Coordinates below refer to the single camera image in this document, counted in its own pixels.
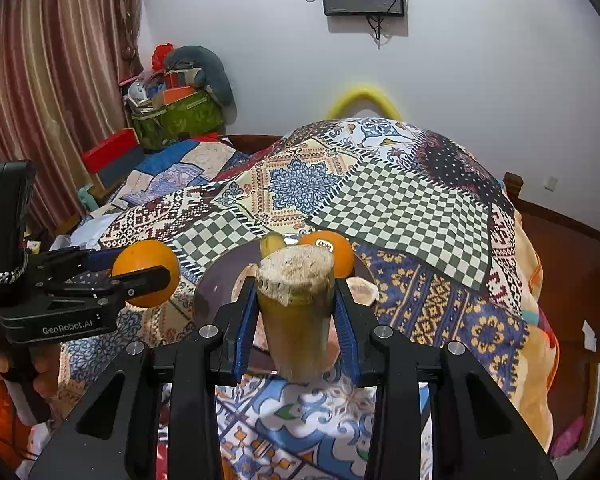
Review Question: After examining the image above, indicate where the striped brown curtain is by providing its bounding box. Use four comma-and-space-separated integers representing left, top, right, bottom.
0, 0, 146, 233

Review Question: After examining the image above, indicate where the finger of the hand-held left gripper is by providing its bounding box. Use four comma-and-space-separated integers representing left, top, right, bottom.
27, 246, 127, 286
42, 265, 172, 311

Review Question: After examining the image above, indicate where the grey curved pillow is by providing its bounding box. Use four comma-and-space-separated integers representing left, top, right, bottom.
164, 46, 234, 107

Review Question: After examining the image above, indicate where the orange box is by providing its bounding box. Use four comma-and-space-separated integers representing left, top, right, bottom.
156, 86, 197, 106

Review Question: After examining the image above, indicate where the large orange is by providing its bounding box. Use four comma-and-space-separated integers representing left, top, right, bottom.
297, 230, 356, 278
111, 239, 182, 308

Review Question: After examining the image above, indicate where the light blue cloth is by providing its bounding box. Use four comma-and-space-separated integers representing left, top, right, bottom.
50, 212, 111, 251

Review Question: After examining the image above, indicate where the red box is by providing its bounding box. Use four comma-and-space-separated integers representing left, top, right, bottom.
82, 128, 141, 173

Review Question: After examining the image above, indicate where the person's left hand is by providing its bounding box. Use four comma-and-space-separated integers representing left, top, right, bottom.
29, 344, 64, 411

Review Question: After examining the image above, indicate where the pink cloth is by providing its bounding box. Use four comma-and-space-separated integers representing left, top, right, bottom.
550, 415, 586, 458

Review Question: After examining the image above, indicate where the patchwork printed blanket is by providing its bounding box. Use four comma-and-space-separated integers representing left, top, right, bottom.
50, 117, 561, 480

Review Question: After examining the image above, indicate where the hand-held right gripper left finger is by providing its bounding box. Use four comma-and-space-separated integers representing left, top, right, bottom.
27, 275, 261, 480

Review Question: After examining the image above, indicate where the purple grey plate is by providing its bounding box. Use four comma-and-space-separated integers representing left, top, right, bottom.
192, 237, 376, 366

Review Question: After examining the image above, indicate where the black monitor cable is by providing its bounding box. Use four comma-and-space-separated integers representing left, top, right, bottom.
367, 14, 387, 50

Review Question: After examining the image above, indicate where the yellow foam tube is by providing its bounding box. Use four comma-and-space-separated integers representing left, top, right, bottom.
326, 86, 403, 122

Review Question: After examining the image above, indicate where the green patterned storage bag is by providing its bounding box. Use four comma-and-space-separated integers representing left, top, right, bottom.
131, 91, 225, 151

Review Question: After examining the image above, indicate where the teal plush toy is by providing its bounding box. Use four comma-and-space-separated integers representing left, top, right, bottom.
77, 186, 101, 211

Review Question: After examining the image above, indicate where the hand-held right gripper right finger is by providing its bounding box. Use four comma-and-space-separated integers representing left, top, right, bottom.
332, 280, 558, 480

